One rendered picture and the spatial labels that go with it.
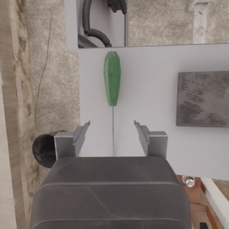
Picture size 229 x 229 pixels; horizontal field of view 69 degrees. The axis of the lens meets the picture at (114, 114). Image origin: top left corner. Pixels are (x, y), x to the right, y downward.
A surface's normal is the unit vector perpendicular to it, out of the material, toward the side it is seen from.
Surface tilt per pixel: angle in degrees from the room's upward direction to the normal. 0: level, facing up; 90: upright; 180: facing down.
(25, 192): 32
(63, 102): 0
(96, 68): 0
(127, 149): 0
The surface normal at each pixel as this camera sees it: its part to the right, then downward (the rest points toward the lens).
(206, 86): -0.22, 0.17
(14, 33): 0.30, 0.17
